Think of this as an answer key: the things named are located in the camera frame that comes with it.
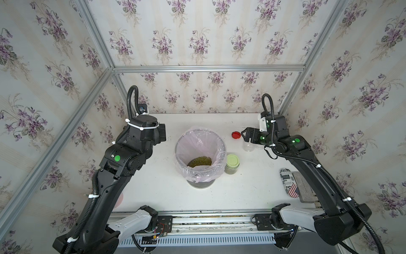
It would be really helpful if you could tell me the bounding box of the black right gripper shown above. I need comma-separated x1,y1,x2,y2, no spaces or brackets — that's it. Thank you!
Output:
242,126,279,149

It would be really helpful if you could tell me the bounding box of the clear jar with beans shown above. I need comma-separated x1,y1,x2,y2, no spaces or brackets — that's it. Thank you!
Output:
243,142,255,152

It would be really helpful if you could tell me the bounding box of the red jar lid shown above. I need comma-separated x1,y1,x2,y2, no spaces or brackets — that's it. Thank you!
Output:
232,131,242,139

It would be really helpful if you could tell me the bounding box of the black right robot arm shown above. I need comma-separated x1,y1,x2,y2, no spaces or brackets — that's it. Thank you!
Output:
242,93,385,254

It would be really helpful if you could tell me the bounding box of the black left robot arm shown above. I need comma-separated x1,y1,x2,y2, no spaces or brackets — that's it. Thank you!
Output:
52,85,166,254

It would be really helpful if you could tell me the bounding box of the mesh bin with pink bag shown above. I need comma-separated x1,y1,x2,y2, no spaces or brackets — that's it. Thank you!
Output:
174,127,227,189

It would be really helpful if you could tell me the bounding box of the printed can with flag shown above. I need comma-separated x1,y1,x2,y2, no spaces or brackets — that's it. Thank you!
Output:
279,168,300,199

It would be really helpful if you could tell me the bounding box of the pink cup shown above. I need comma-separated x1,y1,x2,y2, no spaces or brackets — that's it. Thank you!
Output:
114,193,124,209

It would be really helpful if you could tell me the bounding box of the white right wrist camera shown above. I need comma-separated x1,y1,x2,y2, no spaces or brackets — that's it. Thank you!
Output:
258,114,268,132

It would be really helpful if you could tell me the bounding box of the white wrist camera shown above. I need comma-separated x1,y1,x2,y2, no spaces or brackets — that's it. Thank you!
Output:
258,114,268,132
138,103,149,114

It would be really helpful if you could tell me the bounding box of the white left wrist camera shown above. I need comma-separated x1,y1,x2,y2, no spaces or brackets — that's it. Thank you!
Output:
138,103,149,114

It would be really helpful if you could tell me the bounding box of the aluminium mounting rail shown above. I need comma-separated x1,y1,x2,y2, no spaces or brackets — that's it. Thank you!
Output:
126,207,345,237

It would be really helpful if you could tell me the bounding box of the white vented cable duct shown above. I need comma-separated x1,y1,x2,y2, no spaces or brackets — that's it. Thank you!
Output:
135,233,276,247

